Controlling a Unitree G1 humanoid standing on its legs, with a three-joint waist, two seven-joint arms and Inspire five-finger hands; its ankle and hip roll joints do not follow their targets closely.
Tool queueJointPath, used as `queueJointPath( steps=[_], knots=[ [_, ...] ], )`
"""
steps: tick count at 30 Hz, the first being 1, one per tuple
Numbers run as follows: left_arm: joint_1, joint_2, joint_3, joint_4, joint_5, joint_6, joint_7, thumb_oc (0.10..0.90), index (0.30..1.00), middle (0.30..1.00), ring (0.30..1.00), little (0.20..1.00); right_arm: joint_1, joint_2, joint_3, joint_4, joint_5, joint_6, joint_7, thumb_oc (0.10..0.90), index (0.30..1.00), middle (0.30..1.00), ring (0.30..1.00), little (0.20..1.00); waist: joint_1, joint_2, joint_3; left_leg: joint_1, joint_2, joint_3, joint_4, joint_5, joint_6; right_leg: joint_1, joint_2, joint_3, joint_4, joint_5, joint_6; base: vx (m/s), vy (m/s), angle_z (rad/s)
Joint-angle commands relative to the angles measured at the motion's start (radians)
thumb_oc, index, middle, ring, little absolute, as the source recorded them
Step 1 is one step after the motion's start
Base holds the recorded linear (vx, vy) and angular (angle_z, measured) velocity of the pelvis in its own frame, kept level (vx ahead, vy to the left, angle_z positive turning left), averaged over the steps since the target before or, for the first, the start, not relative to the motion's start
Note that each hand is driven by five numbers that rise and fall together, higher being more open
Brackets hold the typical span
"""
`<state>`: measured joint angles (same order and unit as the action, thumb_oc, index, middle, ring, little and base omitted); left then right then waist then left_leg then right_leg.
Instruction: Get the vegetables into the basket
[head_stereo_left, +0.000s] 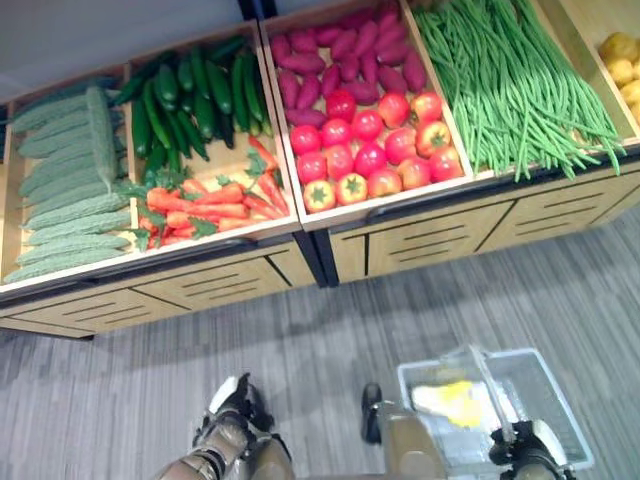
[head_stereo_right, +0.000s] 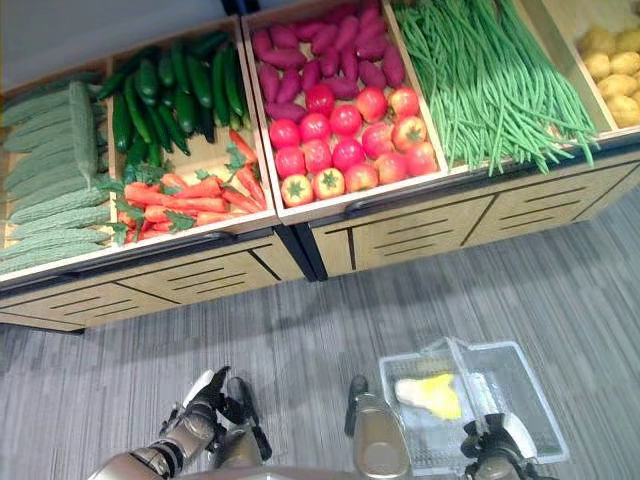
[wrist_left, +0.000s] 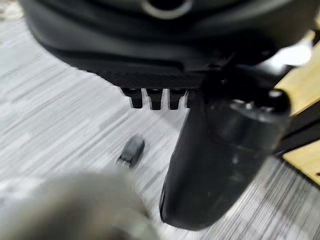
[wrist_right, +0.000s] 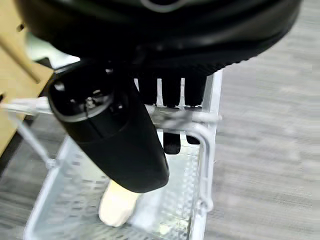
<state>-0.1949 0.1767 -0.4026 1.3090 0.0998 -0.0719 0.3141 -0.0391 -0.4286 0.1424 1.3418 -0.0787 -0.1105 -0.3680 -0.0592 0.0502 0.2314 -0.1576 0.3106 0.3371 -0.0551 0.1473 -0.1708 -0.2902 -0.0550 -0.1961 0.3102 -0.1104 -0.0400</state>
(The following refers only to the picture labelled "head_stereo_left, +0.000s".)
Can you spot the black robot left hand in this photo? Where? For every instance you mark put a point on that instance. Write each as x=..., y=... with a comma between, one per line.
x=227, y=394

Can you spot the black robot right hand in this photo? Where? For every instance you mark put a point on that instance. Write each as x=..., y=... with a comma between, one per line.
x=542, y=435

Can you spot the clear plastic shopping basket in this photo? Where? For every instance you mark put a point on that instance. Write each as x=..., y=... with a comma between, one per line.
x=540, y=395

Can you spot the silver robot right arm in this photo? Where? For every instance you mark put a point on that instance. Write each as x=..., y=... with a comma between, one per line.
x=542, y=472

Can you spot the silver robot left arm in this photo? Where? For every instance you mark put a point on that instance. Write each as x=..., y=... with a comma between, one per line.
x=200, y=457

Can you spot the silver robot left leg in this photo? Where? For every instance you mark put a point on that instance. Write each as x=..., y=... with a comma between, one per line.
x=272, y=460

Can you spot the silver robot leg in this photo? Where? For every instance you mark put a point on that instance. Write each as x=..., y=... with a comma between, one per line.
x=272, y=460
x=405, y=442

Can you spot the yellow and white vegetable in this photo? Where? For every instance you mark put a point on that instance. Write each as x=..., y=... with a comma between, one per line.
x=452, y=402

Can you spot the wooden display stand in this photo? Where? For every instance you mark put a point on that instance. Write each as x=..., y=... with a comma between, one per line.
x=165, y=295
x=450, y=240

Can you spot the silver robot right leg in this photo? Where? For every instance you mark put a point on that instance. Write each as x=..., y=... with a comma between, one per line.
x=405, y=442

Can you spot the dark robot right foot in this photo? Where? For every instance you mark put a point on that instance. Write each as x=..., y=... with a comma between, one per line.
x=371, y=412

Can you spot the orange carrot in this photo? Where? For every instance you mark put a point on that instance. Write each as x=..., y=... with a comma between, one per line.
x=182, y=231
x=272, y=190
x=220, y=195
x=167, y=200
x=147, y=225
x=260, y=206
x=262, y=152
x=192, y=187
x=220, y=211
x=235, y=223
x=170, y=241
x=177, y=220

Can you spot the pale green bitter gourd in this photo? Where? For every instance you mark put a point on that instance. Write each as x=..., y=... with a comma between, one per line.
x=55, y=94
x=67, y=196
x=77, y=210
x=55, y=143
x=80, y=227
x=102, y=132
x=57, y=127
x=72, y=247
x=50, y=112
x=60, y=175
x=60, y=264

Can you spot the wooden produce crate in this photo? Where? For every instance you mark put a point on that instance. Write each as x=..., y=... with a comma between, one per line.
x=555, y=45
x=345, y=212
x=10, y=200
x=225, y=160
x=595, y=20

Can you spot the red tomato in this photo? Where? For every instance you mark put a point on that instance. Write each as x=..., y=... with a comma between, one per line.
x=351, y=188
x=319, y=195
x=311, y=167
x=339, y=161
x=414, y=172
x=393, y=109
x=305, y=139
x=384, y=182
x=341, y=104
x=433, y=138
x=426, y=106
x=336, y=132
x=367, y=125
x=445, y=164
x=400, y=145
x=370, y=159

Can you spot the dark green cucumber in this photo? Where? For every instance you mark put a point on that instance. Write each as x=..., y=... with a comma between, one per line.
x=204, y=115
x=166, y=84
x=131, y=89
x=227, y=47
x=199, y=72
x=174, y=160
x=192, y=135
x=225, y=129
x=187, y=102
x=237, y=92
x=155, y=112
x=177, y=132
x=219, y=86
x=154, y=165
x=252, y=85
x=140, y=127
x=185, y=75

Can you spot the purple sweet potato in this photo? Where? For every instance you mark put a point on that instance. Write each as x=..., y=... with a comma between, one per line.
x=370, y=67
x=302, y=63
x=327, y=35
x=414, y=70
x=357, y=19
x=366, y=37
x=392, y=54
x=330, y=80
x=306, y=117
x=280, y=49
x=350, y=66
x=307, y=92
x=390, y=36
x=391, y=79
x=302, y=41
x=361, y=92
x=288, y=89
x=387, y=15
x=344, y=44

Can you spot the yellow potato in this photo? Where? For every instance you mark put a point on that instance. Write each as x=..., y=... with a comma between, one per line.
x=631, y=92
x=636, y=112
x=617, y=47
x=622, y=72

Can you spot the green long bean pile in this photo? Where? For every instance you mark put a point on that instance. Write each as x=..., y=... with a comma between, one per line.
x=500, y=90

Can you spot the black metal stand post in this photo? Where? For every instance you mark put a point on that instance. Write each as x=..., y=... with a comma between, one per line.
x=320, y=260

